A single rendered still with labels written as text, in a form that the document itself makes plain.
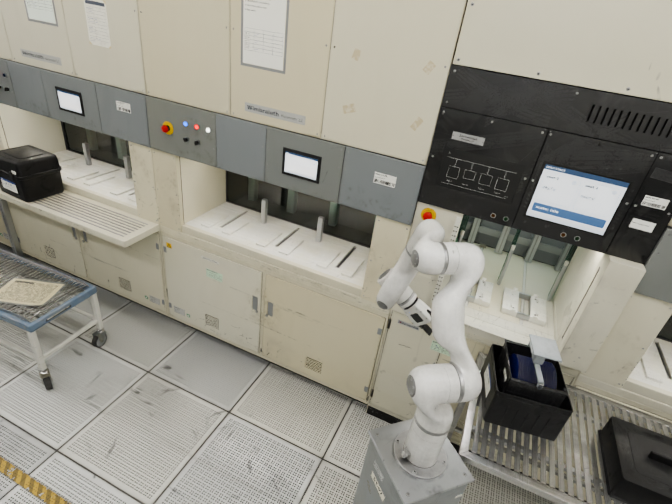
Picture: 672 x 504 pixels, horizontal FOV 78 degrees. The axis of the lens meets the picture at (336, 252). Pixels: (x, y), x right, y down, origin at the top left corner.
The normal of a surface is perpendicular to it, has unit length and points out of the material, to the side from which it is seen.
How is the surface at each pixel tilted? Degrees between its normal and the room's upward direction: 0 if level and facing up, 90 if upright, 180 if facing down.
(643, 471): 0
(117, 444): 0
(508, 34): 92
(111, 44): 90
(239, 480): 0
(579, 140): 90
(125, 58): 90
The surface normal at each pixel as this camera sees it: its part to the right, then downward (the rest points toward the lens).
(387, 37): -0.40, 0.43
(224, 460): 0.12, -0.85
